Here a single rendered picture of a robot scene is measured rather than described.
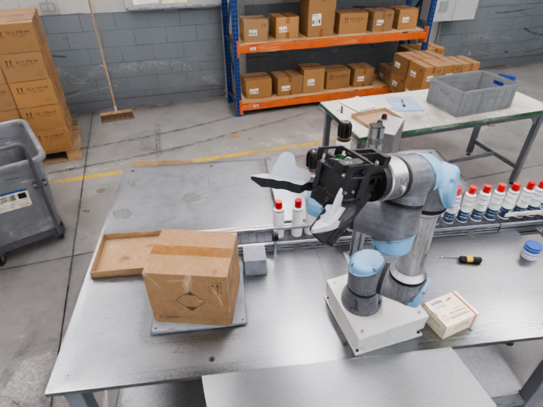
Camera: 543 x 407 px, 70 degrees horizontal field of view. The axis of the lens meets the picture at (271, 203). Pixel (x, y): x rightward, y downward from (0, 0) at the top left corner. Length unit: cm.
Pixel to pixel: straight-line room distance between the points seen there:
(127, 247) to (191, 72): 420
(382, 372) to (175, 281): 79
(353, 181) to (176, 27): 528
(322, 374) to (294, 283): 43
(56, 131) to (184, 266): 339
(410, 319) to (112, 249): 135
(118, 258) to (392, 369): 126
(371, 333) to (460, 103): 246
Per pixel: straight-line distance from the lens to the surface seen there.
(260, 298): 168
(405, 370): 156
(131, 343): 163
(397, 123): 161
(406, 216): 74
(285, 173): 61
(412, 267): 130
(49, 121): 460
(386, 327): 151
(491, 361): 251
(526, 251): 217
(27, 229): 344
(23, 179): 321
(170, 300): 152
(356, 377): 150
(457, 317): 167
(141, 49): 580
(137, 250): 198
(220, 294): 144
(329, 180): 59
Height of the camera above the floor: 211
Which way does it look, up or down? 36 degrees down
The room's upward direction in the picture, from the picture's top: straight up
